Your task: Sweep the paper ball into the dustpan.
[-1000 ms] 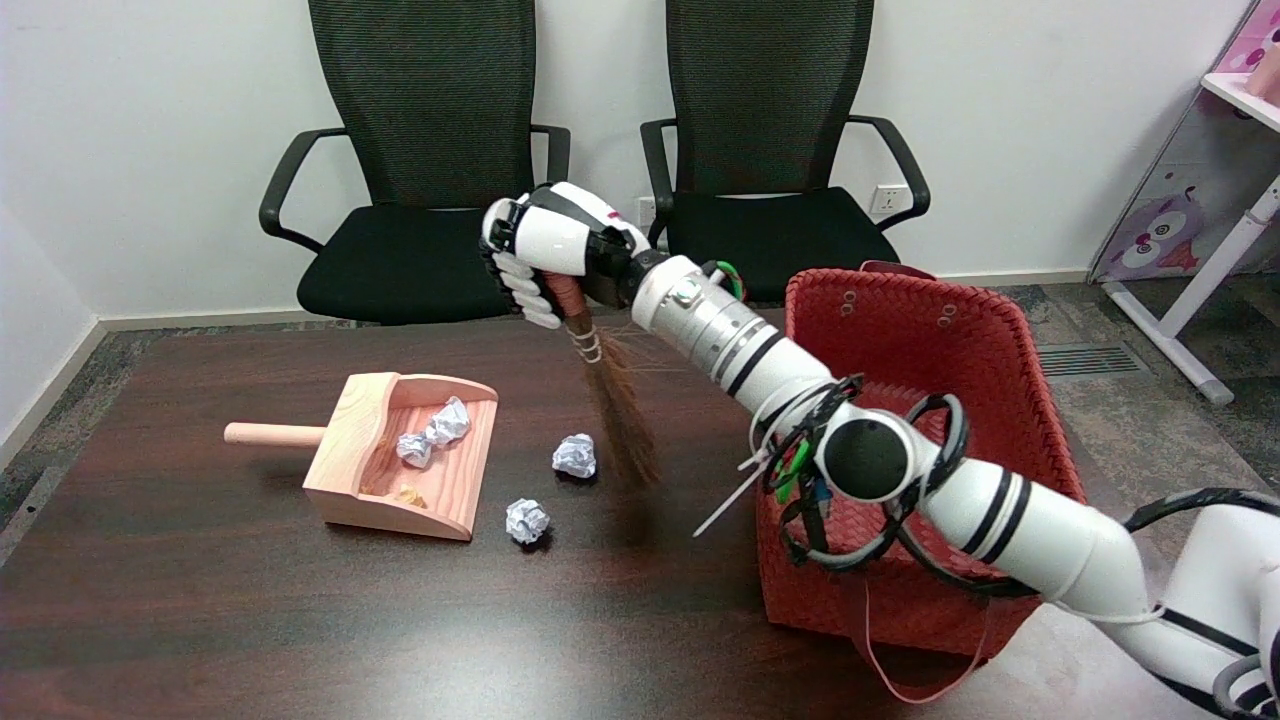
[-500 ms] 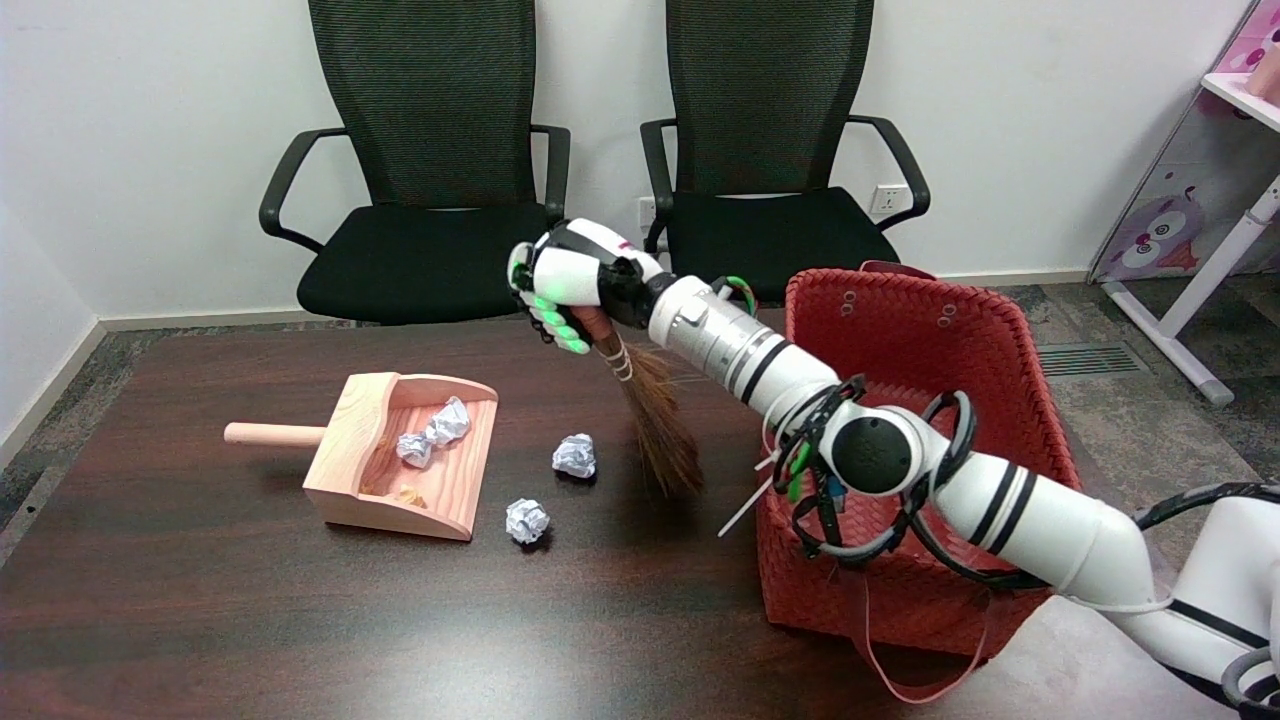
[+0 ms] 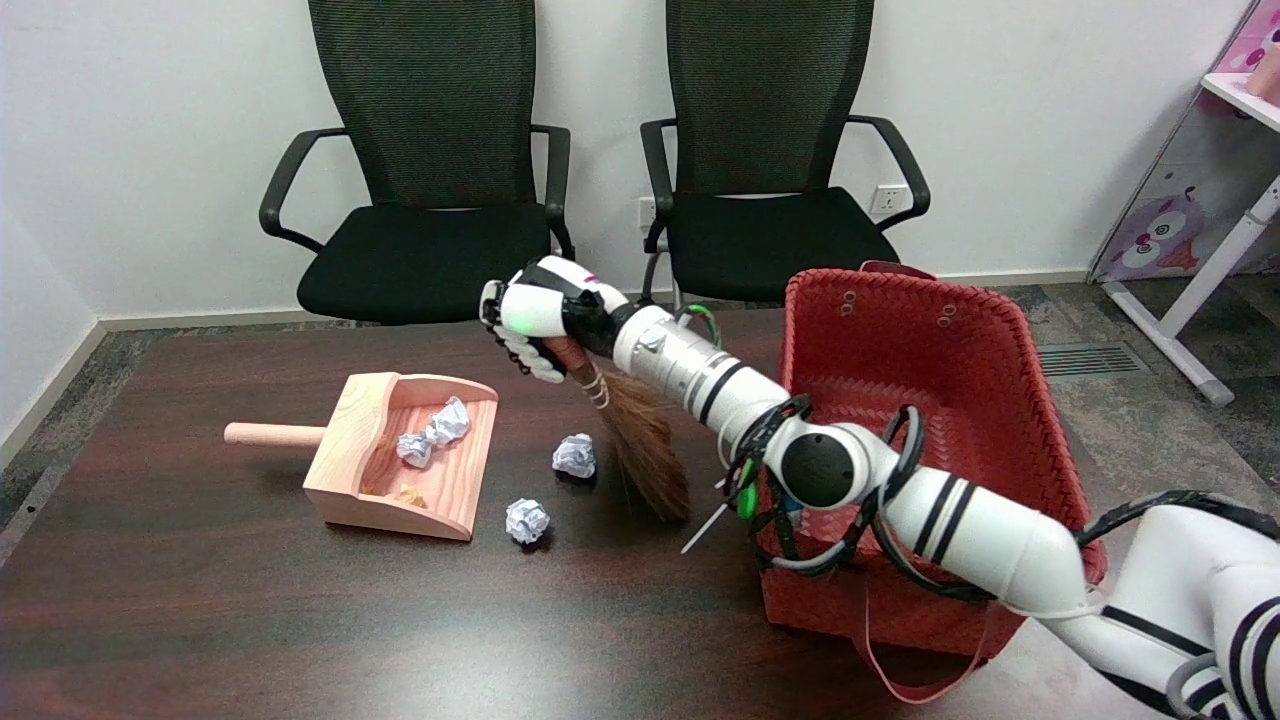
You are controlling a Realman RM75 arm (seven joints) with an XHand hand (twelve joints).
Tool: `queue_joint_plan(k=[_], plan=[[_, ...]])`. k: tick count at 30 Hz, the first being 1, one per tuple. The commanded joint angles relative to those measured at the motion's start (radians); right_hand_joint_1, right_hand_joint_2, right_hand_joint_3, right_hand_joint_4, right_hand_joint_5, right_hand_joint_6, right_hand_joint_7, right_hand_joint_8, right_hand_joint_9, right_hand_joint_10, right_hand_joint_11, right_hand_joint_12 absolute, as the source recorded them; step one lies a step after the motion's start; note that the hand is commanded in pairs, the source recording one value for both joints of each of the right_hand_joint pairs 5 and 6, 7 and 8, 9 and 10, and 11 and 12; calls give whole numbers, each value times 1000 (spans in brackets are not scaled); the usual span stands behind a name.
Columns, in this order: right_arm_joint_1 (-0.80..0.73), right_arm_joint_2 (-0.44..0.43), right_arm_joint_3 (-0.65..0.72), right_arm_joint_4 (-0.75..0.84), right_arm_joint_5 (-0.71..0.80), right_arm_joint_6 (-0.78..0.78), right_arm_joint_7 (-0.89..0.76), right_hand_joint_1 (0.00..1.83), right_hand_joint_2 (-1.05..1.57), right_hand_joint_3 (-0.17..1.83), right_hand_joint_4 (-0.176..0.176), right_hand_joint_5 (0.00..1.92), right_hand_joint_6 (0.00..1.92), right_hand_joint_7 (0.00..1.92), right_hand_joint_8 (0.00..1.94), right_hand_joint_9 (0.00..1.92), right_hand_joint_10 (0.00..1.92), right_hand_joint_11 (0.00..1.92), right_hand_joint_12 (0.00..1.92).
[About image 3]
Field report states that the pink cup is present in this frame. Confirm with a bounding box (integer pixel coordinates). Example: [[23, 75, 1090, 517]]
[[1246, 42, 1280, 101]]

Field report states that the black mesh office chair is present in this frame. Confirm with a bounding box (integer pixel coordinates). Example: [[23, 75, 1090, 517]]
[[259, 0, 581, 326], [639, 0, 931, 315]]

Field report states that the metal floor vent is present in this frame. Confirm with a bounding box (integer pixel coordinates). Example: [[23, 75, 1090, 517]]
[[1038, 343, 1149, 378]]

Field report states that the wooden dustpan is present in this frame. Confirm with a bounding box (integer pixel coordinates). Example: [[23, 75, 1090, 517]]
[[224, 372, 499, 542]]

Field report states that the red woven basket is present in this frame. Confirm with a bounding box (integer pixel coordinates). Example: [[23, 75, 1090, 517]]
[[755, 262, 1109, 704]]

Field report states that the pink owl print board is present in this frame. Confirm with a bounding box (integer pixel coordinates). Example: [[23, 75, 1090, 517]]
[[1088, 0, 1280, 284]]

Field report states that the brown straw hand broom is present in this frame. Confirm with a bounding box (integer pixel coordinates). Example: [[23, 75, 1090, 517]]
[[545, 338, 693, 523]]

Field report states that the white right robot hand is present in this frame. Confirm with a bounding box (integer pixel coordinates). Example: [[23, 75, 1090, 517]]
[[478, 256, 631, 384]]

